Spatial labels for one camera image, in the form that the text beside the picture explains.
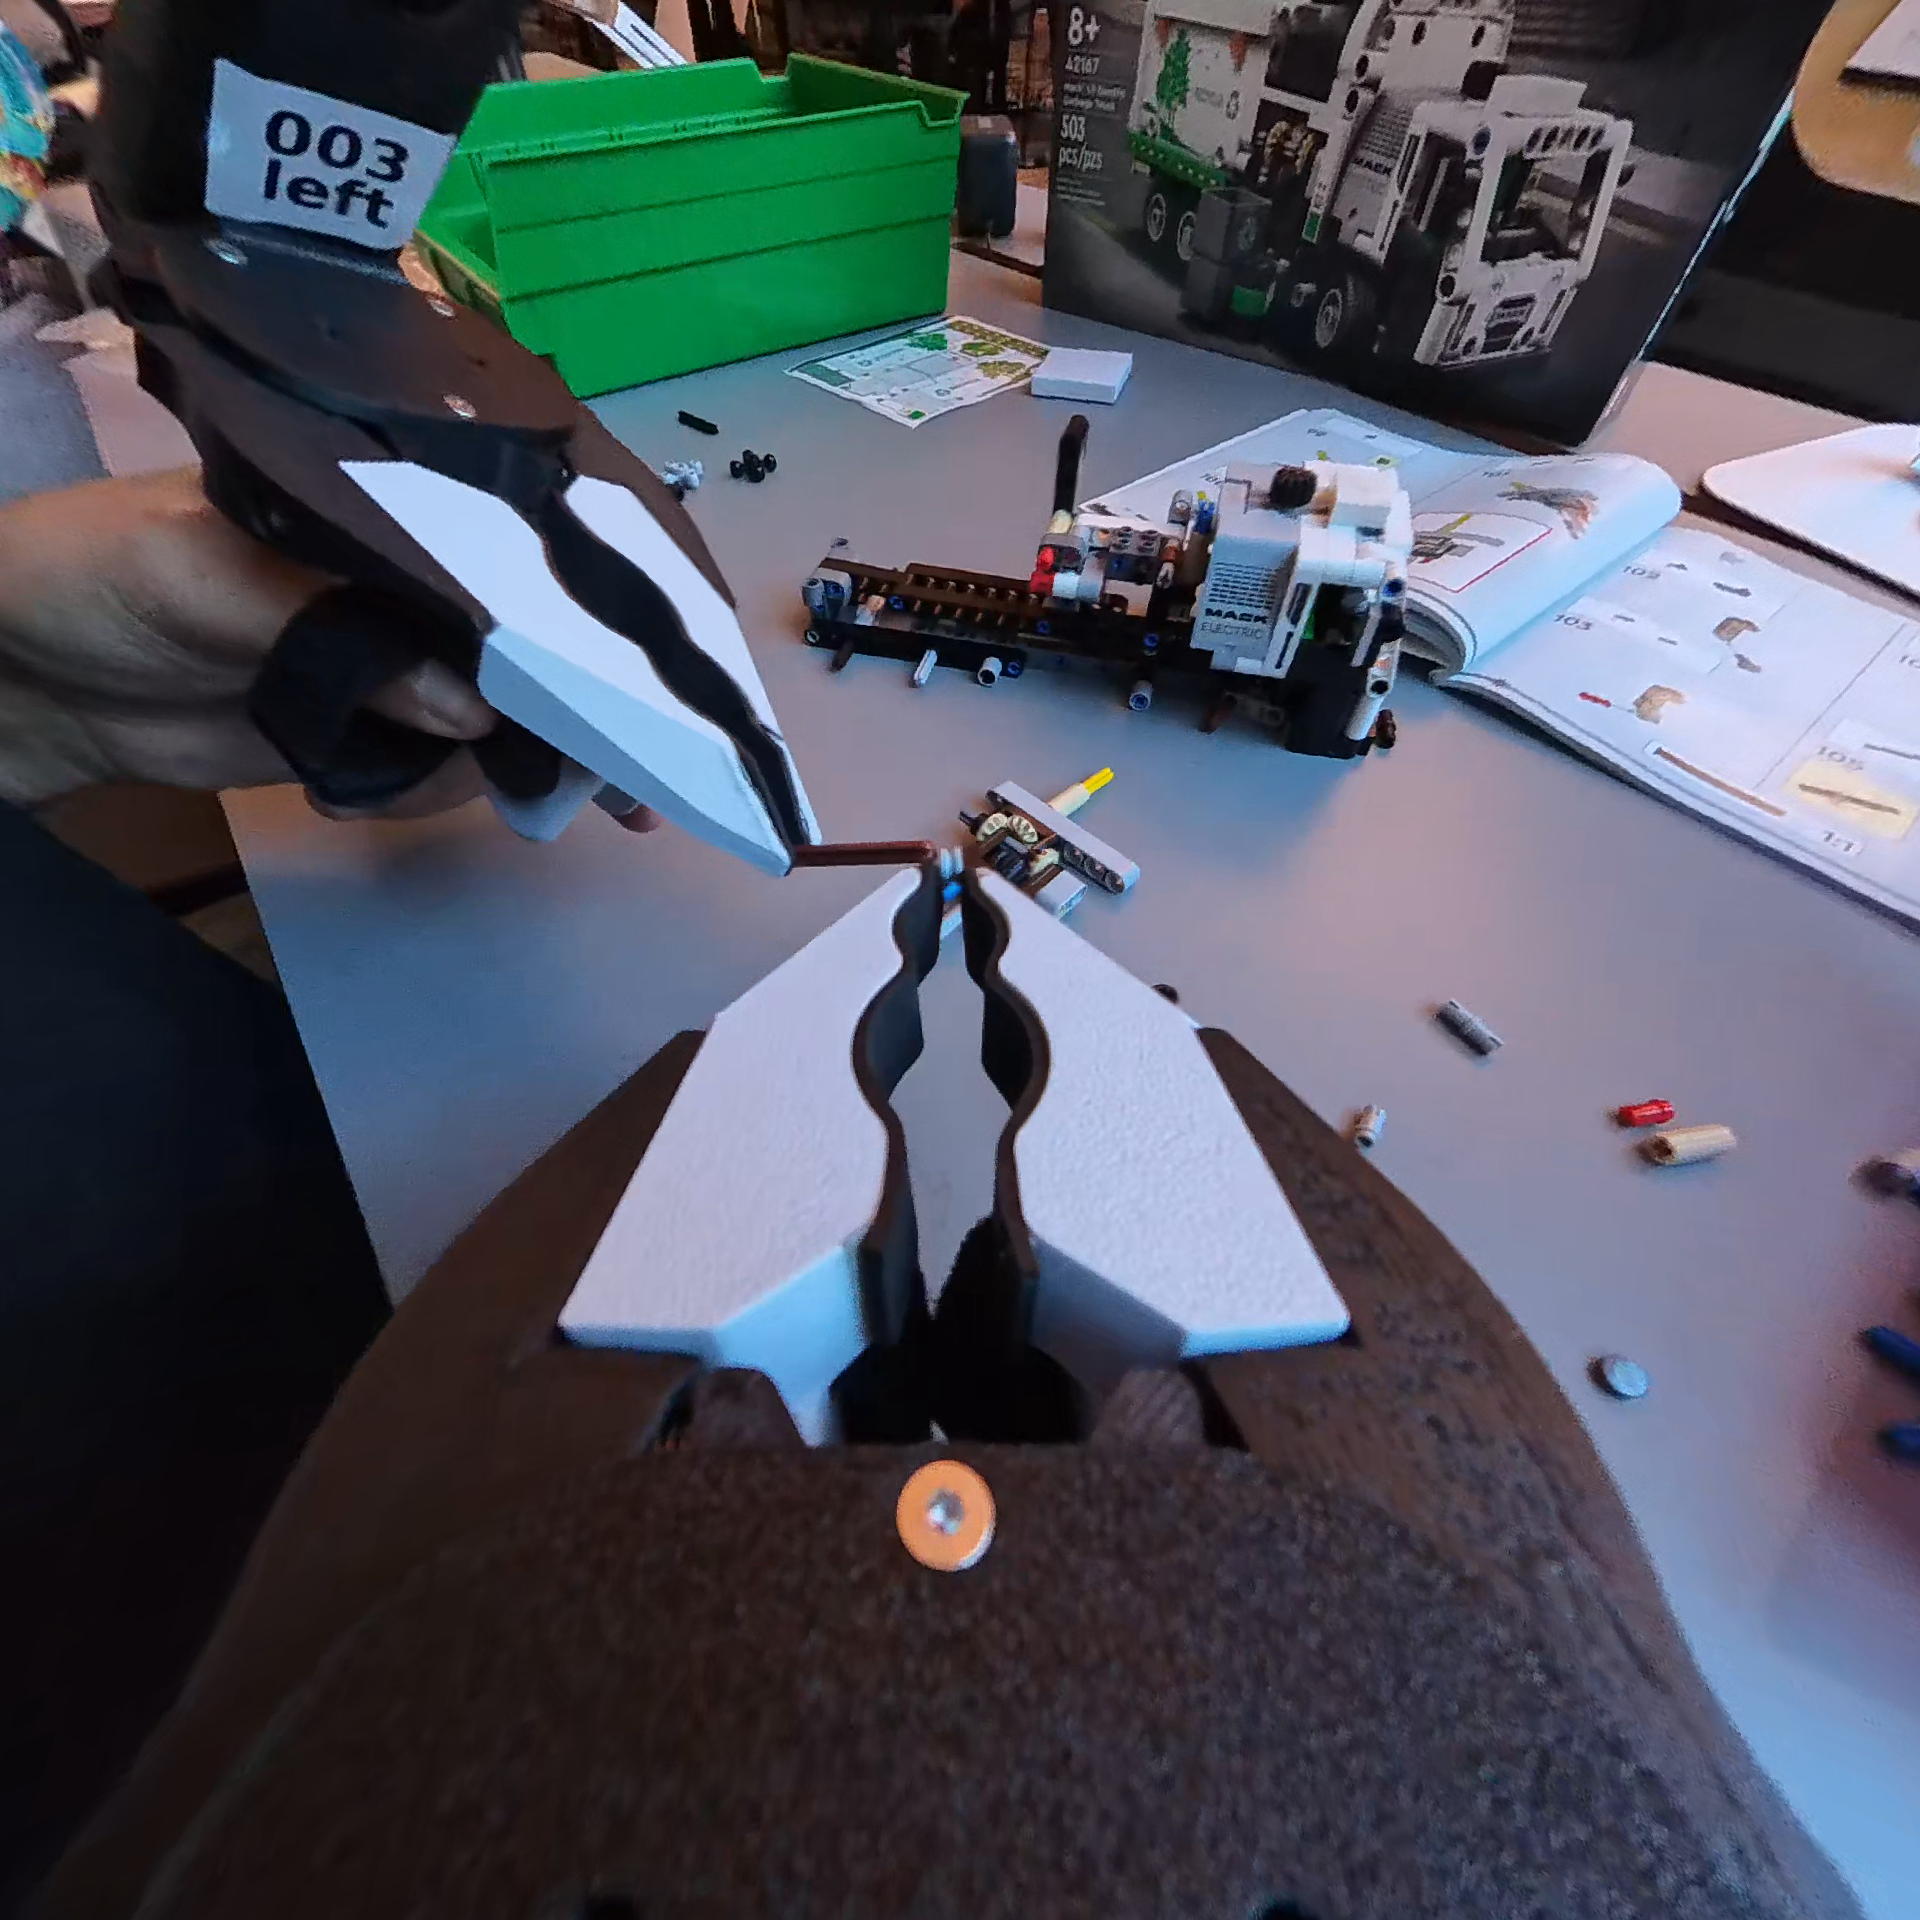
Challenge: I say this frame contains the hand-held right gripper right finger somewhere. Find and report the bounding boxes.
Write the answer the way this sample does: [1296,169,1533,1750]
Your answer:
[957,870,1355,1361]

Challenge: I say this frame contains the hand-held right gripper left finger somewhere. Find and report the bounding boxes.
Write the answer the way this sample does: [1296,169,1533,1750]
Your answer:
[553,870,933,1442]

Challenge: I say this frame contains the white lego truck model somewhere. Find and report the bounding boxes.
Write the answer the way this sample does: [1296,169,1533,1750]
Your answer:
[802,416,1412,764]

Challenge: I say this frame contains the lego instruction booklet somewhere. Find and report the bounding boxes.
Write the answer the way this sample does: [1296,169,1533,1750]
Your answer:
[1080,411,1920,926]

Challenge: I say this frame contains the black lego set box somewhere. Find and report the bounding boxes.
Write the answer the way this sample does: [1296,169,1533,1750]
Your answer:
[1041,0,1840,446]

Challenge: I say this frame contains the dark grey container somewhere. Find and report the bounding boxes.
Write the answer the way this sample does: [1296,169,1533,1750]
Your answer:
[957,119,1023,238]

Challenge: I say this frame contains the black shirt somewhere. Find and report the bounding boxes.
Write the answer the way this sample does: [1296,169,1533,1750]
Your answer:
[0,798,395,1920]

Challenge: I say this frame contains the person's left hand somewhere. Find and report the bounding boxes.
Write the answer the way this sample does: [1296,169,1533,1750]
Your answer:
[0,463,667,841]

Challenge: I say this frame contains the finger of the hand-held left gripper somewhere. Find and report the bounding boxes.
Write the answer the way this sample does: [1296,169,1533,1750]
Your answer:
[334,461,802,878]
[557,474,830,849]

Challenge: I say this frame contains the scattered small lego pins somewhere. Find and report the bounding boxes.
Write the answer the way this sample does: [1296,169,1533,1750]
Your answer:
[1355,995,1920,1469]

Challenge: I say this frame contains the green white sticker sheet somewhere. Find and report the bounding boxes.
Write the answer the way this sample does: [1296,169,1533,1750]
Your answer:
[781,311,1050,430]

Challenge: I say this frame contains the green plastic bin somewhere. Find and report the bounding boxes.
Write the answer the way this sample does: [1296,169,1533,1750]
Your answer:
[411,53,966,397]

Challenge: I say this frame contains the small lego gear assembly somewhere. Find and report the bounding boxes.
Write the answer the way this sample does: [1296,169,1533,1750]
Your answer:
[957,766,1144,920]

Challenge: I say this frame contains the document holder stand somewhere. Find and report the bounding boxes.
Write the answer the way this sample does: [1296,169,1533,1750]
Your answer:
[1701,0,1920,603]

